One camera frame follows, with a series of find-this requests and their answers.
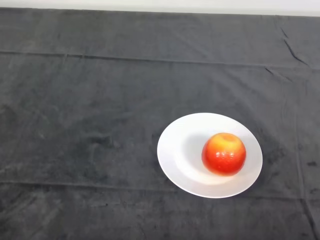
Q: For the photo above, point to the red yellow apple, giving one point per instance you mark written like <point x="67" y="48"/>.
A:
<point x="223" y="155"/>

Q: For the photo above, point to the white round plate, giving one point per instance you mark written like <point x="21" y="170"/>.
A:
<point x="185" y="155"/>

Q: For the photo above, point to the black cloth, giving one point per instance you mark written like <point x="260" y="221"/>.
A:
<point x="75" y="100"/>

